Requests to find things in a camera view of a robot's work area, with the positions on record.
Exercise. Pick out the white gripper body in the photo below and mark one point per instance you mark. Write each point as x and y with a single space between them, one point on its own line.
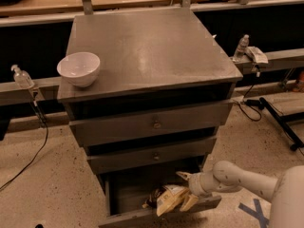
195 184

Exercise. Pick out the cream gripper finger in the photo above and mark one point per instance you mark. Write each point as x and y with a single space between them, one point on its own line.
189 201
184 175

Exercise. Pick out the brown sea salt chip bag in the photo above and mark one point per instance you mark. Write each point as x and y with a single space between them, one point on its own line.
166 198

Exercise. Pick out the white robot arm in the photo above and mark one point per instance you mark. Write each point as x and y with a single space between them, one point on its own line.
285 193

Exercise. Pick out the open bottom grey drawer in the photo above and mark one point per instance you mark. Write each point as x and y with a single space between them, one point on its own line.
127 190

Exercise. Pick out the middle grey drawer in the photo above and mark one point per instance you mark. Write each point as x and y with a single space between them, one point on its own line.
146 156

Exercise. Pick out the top grey drawer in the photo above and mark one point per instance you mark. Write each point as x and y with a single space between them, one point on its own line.
150 123

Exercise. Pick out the grey wooden drawer cabinet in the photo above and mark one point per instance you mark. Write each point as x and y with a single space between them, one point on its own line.
150 60

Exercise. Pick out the blue tape cross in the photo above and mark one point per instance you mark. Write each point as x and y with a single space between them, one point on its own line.
256 213

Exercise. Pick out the black metal stand leg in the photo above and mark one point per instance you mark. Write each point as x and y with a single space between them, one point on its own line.
283 121

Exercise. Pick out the clear plastic water bottle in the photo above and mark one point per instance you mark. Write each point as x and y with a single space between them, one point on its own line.
241 47

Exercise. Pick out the crumpled white paper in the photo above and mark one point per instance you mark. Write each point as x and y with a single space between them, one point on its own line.
256 55

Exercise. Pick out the white ceramic bowl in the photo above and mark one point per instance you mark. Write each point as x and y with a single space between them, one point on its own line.
80 69

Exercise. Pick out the clear hand sanitizer bottle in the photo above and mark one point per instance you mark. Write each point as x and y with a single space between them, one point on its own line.
22 78

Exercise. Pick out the grey metal rail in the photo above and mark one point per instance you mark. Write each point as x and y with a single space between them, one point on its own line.
44 89

